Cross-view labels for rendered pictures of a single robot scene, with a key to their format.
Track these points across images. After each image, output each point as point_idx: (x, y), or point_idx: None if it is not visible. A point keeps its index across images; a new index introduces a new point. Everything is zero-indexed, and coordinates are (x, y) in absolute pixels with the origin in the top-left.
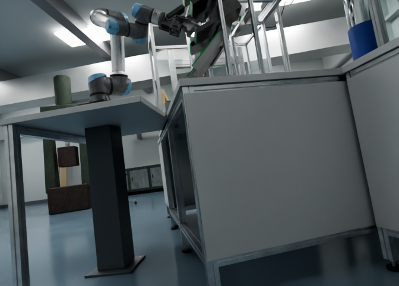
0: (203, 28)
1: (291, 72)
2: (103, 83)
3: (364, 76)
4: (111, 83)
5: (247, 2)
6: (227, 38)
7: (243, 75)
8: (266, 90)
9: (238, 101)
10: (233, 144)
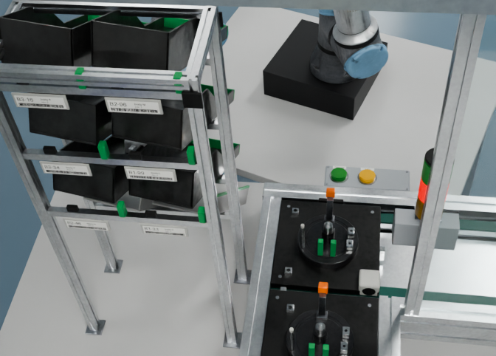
0: (111, 144)
1: (3, 325)
2: (322, 29)
3: None
4: (329, 40)
5: (46, 198)
6: (85, 203)
7: (32, 249)
8: None
9: None
10: None
